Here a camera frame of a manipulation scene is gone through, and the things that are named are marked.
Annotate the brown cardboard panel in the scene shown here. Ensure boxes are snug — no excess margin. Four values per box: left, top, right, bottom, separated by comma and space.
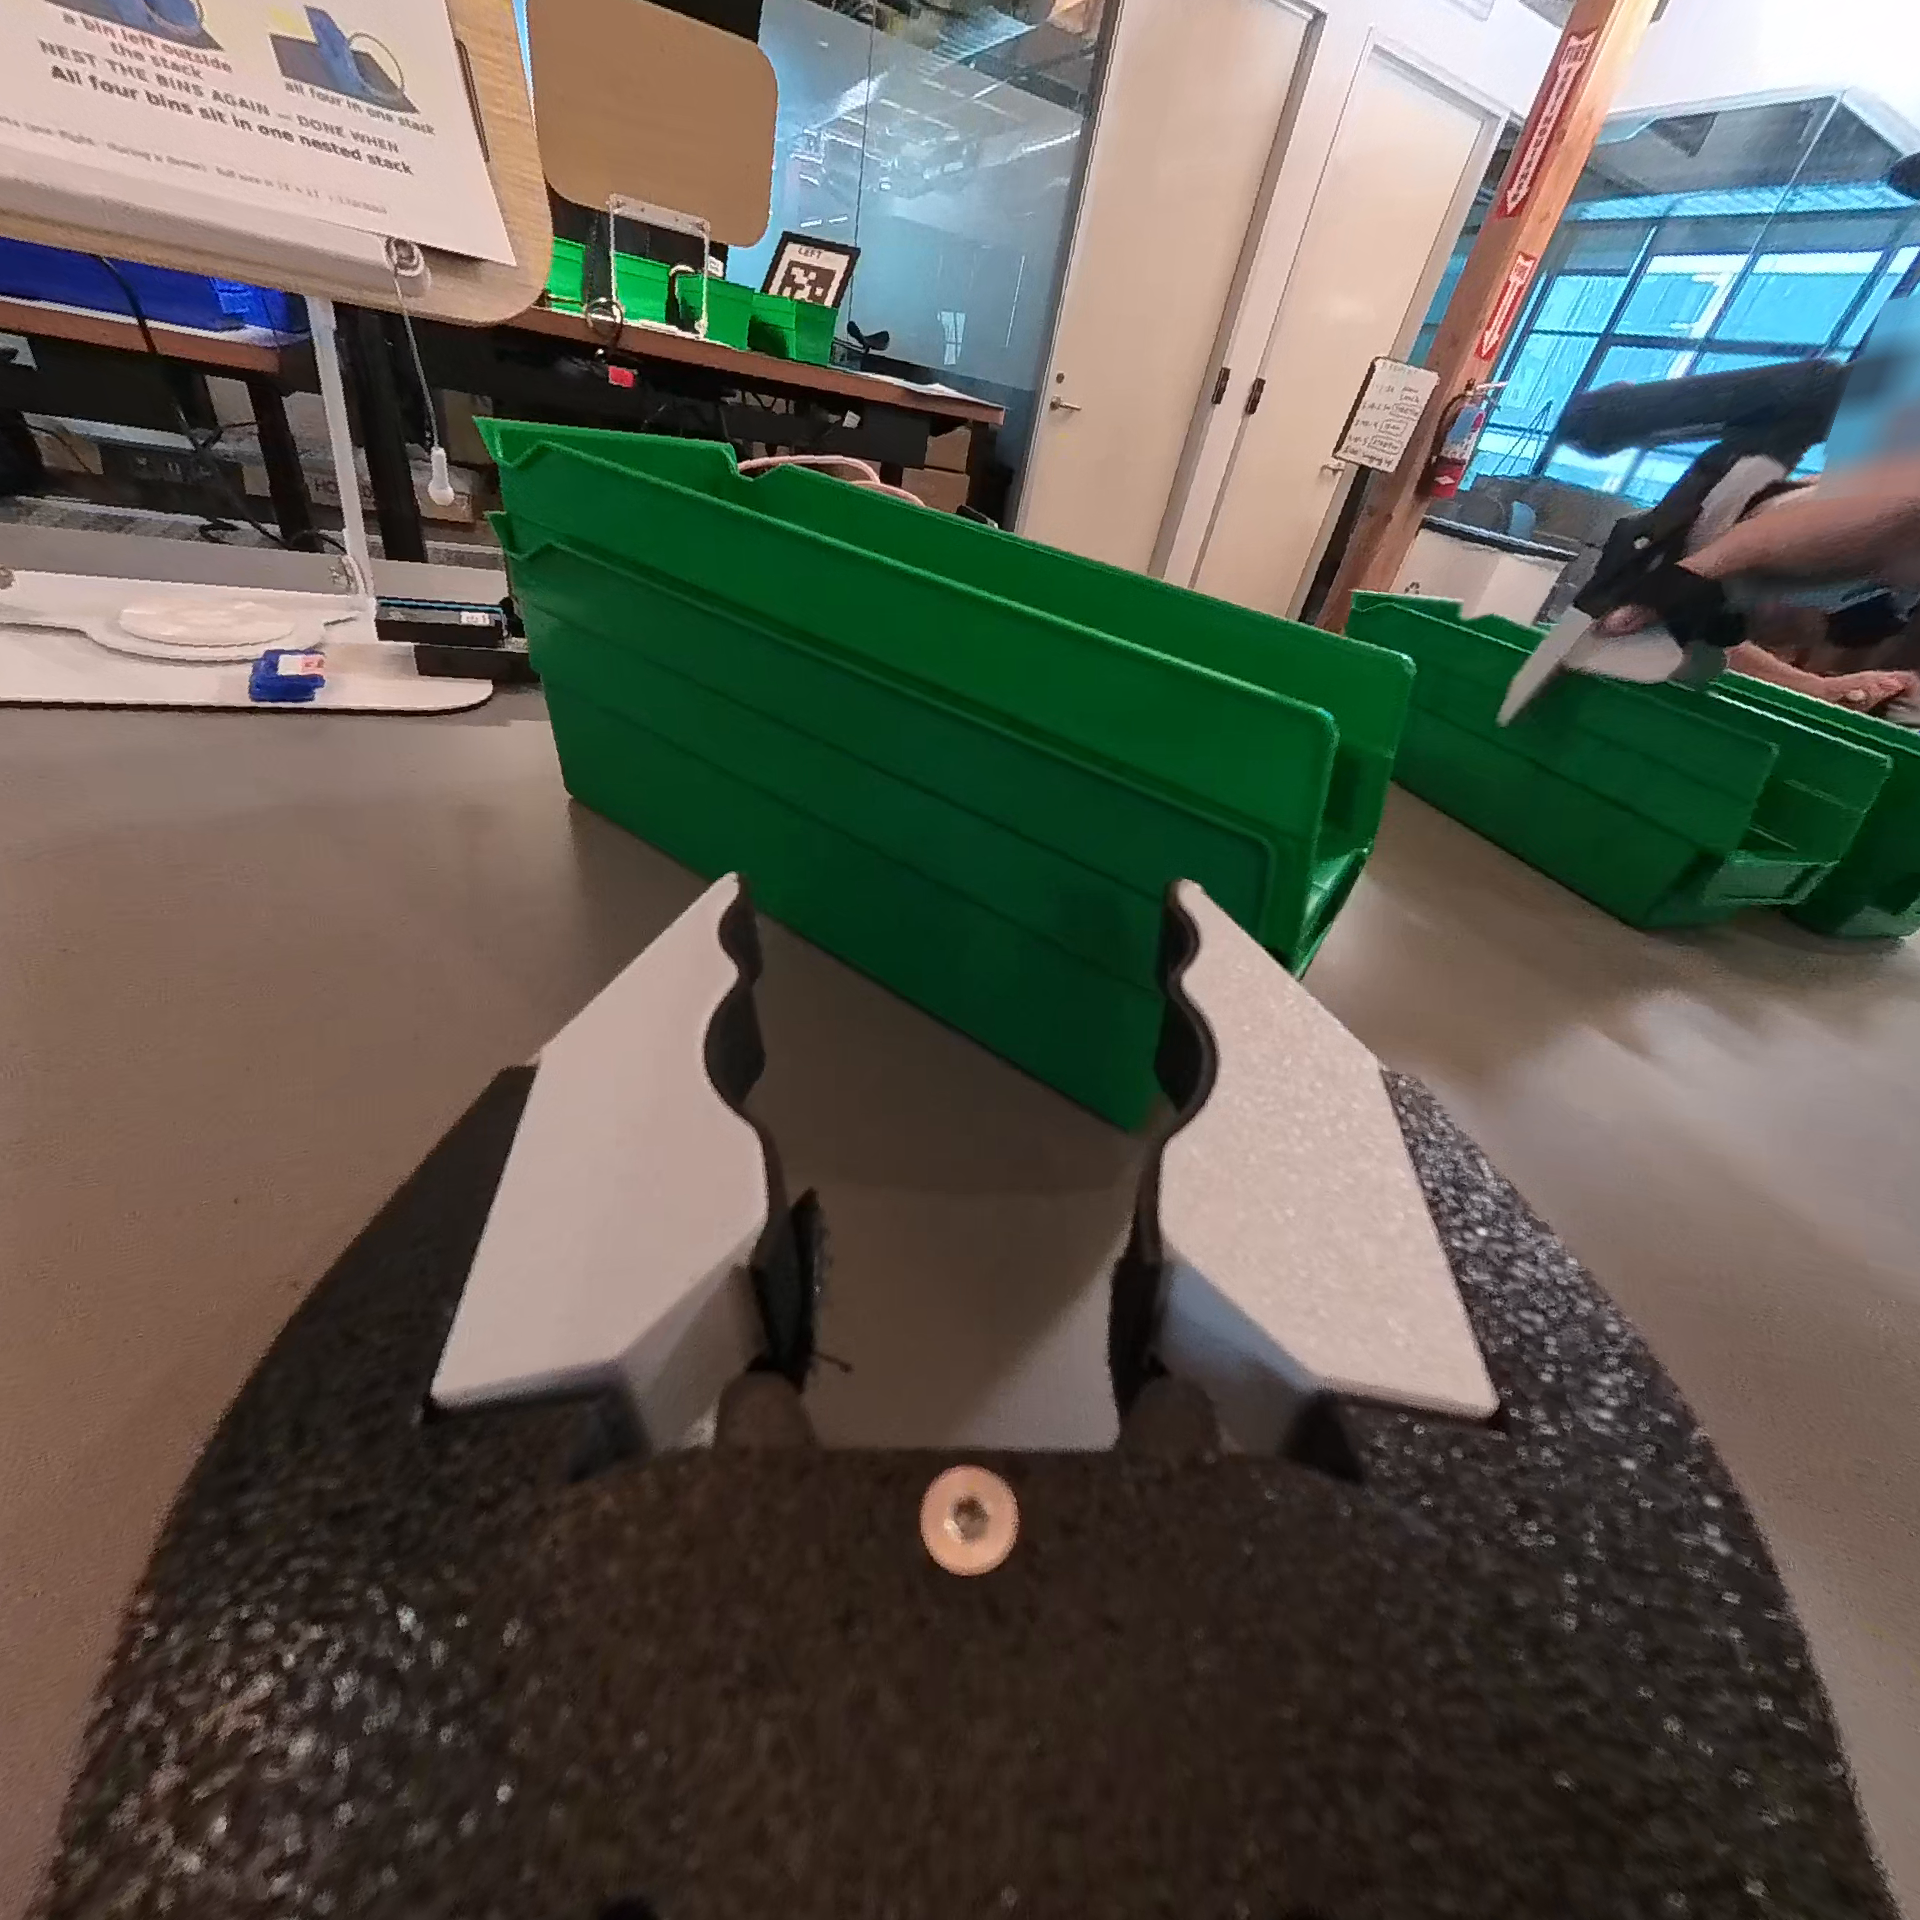
528, 0, 779, 248

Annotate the small green bin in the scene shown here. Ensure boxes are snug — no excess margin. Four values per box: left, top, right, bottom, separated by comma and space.
672, 272, 837, 365

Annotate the red fire extinguisher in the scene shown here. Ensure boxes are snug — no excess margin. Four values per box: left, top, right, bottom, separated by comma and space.
1423, 381, 1505, 500

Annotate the white round disc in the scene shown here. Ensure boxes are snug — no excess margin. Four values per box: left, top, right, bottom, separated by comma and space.
116, 597, 294, 659

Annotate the long red arrow sign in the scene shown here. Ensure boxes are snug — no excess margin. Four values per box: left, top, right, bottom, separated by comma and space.
1500, 32, 1592, 219

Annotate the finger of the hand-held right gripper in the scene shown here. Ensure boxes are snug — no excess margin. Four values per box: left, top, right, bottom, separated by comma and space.
1496, 604, 1731, 730

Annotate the small whiteboard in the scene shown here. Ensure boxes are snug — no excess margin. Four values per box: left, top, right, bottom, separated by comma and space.
1332, 356, 1441, 476

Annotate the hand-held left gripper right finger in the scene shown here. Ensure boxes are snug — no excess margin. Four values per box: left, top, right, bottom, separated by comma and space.
1111, 877, 1503, 1461

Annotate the person's right hand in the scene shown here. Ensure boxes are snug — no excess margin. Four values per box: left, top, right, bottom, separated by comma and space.
1592, 527, 1776, 640

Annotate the wooden post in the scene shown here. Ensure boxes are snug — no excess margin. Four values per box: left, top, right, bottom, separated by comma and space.
1319, 0, 1643, 634

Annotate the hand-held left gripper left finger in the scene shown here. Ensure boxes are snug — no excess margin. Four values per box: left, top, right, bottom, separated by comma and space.
428, 872, 827, 1454

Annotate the pink cable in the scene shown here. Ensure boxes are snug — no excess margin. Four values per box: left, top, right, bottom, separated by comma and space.
736, 454, 920, 508

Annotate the stack of blue bins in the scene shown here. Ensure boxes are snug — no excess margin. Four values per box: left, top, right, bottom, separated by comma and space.
0, 231, 309, 336

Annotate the white door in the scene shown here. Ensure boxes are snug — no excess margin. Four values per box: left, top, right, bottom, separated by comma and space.
1020, 0, 1321, 565
1190, 36, 1509, 618

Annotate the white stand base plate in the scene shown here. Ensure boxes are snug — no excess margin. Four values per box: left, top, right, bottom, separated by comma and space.
0, 285, 495, 718

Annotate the white recycling cabinet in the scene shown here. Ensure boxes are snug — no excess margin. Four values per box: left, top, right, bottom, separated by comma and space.
1411, 516, 1576, 624

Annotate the wooden workbench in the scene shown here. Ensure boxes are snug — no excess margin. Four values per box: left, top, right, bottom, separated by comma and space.
0, 296, 320, 549
335, 307, 1007, 565

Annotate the white hanging cord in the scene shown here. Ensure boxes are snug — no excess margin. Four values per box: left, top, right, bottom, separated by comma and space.
387, 240, 459, 510

